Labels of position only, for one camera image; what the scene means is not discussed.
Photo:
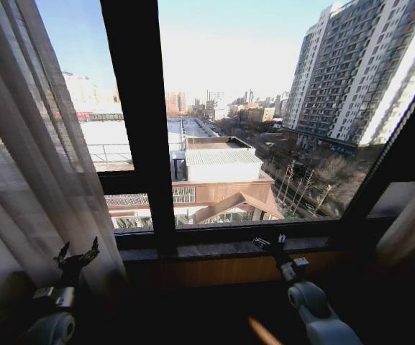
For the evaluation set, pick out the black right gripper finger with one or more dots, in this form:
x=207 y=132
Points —
x=262 y=242
x=282 y=238

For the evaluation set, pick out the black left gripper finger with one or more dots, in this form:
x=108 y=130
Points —
x=62 y=252
x=92 y=249

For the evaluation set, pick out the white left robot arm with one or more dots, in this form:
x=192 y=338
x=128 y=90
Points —
x=54 y=323

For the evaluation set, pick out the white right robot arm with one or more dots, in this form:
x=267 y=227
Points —
x=315 y=309

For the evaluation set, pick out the grey marble window sill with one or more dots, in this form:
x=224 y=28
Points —
x=228 y=247

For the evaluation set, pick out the bare street trees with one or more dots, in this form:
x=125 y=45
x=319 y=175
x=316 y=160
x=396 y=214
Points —
x=315 y=183

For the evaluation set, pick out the low building with white roof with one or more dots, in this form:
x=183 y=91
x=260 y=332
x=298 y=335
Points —
x=221 y=172

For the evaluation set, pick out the sheer white curtain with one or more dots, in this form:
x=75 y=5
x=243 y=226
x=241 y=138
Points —
x=31 y=151

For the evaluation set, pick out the pale thick curtain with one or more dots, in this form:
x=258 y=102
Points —
x=408 y=223

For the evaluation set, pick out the tall grey apartment building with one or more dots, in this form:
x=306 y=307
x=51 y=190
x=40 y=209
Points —
x=344 y=72

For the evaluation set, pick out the brown wooden wall panel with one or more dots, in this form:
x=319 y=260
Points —
x=210 y=267

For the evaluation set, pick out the black window frame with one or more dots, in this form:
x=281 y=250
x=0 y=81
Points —
x=142 y=108

